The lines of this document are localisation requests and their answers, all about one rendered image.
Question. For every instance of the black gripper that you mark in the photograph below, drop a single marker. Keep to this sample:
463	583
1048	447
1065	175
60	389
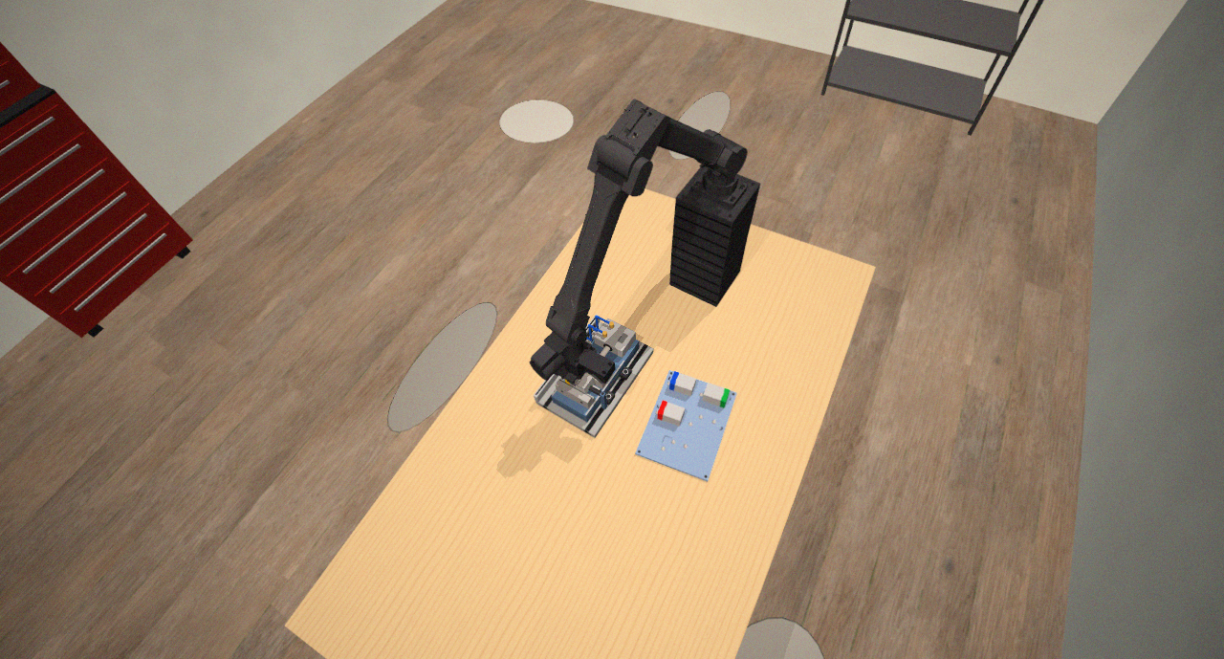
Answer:
571	378

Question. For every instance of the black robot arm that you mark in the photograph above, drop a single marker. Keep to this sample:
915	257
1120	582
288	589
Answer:
630	157

